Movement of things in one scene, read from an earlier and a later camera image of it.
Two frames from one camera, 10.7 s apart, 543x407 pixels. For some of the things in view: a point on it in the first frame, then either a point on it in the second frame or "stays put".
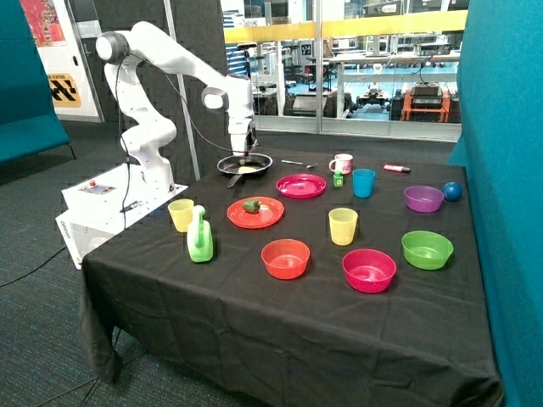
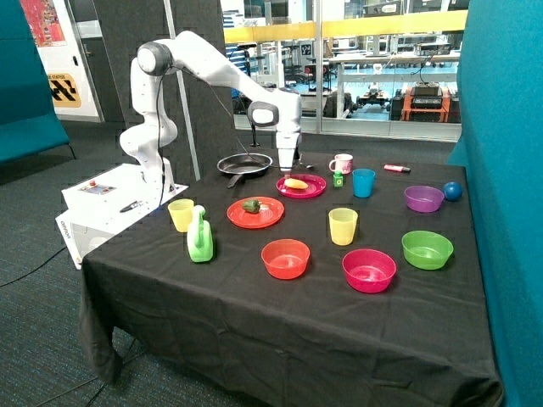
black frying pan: (255, 164) stays put
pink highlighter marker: (397, 168) stays put
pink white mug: (344, 163) stays put
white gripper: (238, 127) to (287, 142)
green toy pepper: (252, 206) stays put
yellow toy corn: (246, 170) to (295, 183)
